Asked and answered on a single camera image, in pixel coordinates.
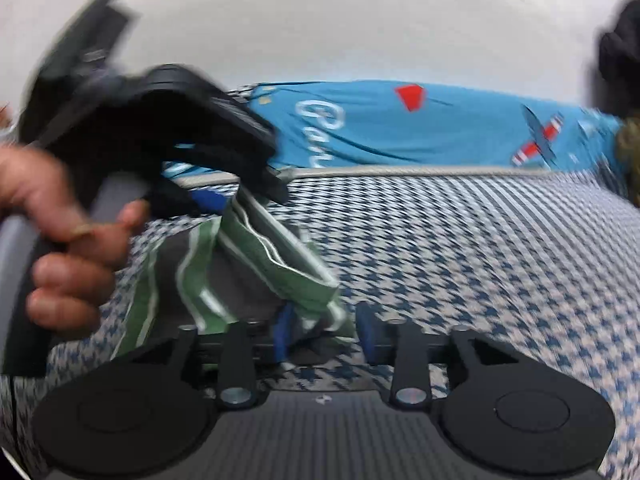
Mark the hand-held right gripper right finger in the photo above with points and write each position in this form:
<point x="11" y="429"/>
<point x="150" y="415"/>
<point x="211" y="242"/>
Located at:
<point x="365" y="332"/>

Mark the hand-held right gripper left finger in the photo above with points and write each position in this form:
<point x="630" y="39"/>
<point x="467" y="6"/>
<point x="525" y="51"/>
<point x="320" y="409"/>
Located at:
<point x="283" y="332"/>

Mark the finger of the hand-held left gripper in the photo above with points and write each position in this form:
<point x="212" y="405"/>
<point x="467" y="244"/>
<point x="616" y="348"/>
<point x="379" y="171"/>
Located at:
<point x="267" y="180"/>
<point x="210" y="199"/>

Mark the green grey striped shirt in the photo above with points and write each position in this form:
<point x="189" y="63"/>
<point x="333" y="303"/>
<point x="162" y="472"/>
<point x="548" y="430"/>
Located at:
<point x="235" y="265"/>

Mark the person's left hand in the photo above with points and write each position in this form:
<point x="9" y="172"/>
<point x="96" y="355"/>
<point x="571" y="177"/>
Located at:
<point x="45" y="190"/>

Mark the blue printed quilt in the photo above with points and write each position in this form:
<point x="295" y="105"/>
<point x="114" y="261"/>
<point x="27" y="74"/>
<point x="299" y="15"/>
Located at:
<point x="375" y="125"/>

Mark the houndstooth bed mat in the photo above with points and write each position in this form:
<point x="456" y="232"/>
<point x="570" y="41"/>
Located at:
<point x="475" y="260"/>

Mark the olive brown cloth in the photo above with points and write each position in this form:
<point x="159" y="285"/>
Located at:
<point x="630" y="150"/>

